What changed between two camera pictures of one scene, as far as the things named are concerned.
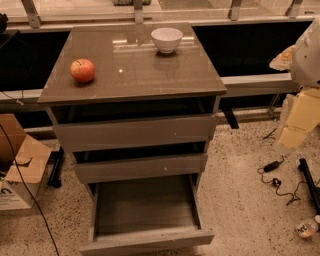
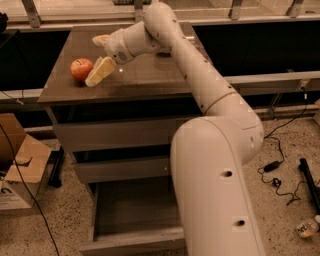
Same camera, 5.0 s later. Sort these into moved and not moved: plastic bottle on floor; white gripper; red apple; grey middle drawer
Moved: white gripper
Not moved: grey middle drawer; red apple; plastic bottle on floor
